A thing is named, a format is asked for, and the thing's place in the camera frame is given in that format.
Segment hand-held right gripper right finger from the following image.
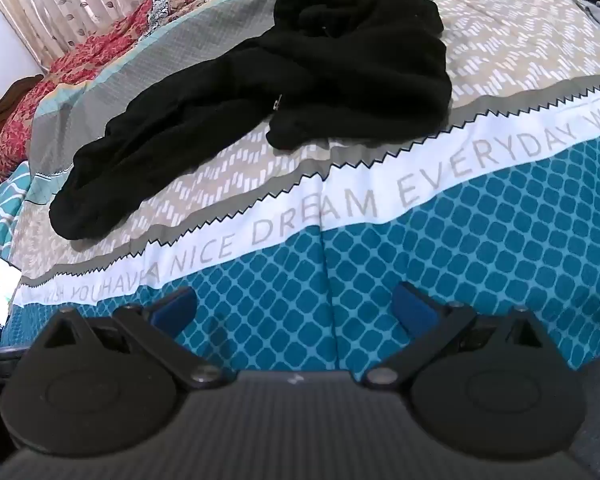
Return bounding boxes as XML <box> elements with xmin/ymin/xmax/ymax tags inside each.
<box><xmin>362</xmin><ymin>282</ymin><xmax>556</xmax><ymax>391</ymax></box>

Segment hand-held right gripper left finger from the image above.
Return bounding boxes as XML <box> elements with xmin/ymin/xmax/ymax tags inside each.
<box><xmin>32</xmin><ymin>287</ymin><xmax>227</xmax><ymax>391</ymax></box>

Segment black pants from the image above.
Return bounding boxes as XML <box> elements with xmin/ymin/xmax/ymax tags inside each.
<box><xmin>49</xmin><ymin>0</ymin><xmax>453</xmax><ymax>242</ymax></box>

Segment patterned bed sheet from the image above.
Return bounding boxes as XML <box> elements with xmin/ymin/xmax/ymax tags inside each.
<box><xmin>0</xmin><ymin>0</ymin><xmax>600</xmax><ymax>376</ymax></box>

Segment smartphone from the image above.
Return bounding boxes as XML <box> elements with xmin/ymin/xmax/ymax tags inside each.
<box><xmin>0</xmin><ymin>257</ymin><xmax>23</xmax><ymax>336</ymax></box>

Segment teal white patterned pillow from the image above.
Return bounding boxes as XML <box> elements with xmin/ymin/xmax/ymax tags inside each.
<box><xmin>0</xmin><ymin>162</ymin><xmax>33</xmax><ymax>281</ymax></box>

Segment carved wooden headboard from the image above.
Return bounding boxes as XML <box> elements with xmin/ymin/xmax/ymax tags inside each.
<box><xmin>0</xmin><ymin>74</ymin><xmax>46</xmax><ymax>211</ymax></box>

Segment red floral patchwork quilt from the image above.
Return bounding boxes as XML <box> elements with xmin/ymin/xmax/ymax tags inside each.
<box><xmin>0</xmin><ymin>0</ymin><xmax>291</xmax><ymax>176</ymax></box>

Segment beige leaf print curtain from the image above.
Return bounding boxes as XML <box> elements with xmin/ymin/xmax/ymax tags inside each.
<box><xmin>0</xmin><ymin>0</ymin><xmax>191</xmax><ymax>73</ymax></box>

